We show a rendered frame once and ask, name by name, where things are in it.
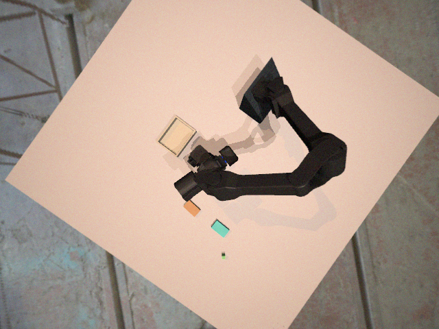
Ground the beige shallow tray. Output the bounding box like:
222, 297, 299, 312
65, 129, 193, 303
156, 116, 196, 157

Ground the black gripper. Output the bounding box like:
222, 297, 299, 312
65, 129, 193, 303
219, 145, 238, 166

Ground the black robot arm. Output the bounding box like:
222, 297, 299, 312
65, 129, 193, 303
174, 76, 348, 202

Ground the orange block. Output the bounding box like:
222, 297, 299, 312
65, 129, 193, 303
183, 200, 201, 217

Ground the teal green block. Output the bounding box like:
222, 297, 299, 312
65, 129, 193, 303
211, 220, 229, 238

